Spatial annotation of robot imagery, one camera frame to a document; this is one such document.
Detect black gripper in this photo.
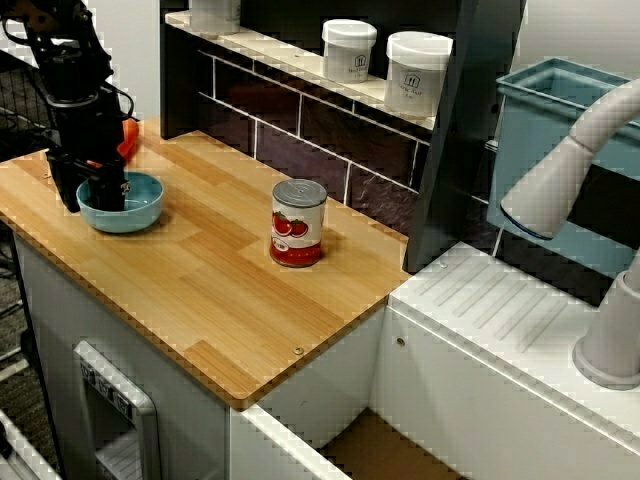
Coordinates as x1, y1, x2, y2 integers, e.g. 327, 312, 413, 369
45, 92, 130, 214

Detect light blue bowl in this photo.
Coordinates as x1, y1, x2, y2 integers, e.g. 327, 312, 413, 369
75, 171, 165, 235

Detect orange toy sausage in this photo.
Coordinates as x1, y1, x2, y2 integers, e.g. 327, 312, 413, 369
115, 119, 141, 164

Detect toy tomato can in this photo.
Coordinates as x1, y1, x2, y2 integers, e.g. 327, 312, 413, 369
270, 178, 328, 269

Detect white toy kitchen cabinet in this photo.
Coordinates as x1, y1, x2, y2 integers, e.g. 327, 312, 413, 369
12, 219, 391, 480

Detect dark tile backsplash panel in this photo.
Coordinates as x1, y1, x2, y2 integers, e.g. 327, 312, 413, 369
159, 24, 496, 246

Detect white lidded jar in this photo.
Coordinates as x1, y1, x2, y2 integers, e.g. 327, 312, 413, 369
321, 18, 378, 84
189, 0, 242, 35
384, 30, 454, 120

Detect grey toy dishwasher door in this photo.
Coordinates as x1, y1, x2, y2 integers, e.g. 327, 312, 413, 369
73, 340, 162, 480

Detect cream shelf ledge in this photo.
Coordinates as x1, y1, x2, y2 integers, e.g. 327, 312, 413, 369
164, 10, 439, 131

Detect black upright kitchen panel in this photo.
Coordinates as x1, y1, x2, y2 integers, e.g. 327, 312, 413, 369
402, 0, 527, 275

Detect brown cardboard sheet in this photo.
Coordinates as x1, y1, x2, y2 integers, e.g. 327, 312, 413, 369
319, 407, 474, 480

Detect white toy sink basin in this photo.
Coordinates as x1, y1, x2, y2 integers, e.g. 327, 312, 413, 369
229, 242, 640, 480

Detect teal plastic bin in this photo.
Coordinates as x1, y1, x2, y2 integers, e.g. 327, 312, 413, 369
487, 57, 640, 281

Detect grey toy faucet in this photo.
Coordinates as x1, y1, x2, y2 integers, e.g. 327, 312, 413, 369
499, 77, 640, 391

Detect black wire mesh fence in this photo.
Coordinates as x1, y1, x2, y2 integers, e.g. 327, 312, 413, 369
0, 49, 56, 166

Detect white metal camera stand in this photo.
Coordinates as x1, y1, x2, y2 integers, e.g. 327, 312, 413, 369
0, 407, 64, 480

